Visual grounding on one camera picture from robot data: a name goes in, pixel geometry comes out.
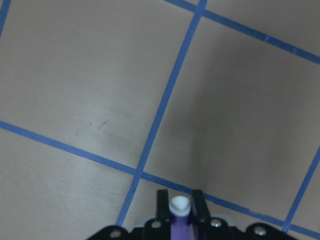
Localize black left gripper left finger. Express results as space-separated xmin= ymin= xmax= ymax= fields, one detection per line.
xmin=156 ymin=189 xmax=171 ymax=223

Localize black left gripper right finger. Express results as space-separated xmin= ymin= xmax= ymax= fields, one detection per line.
xmin=191 ymin=189 xmax=210 ymax=224

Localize purple highlighter pen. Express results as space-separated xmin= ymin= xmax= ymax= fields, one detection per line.
xmin=169 ymin=195 xmax=192 ymax=240

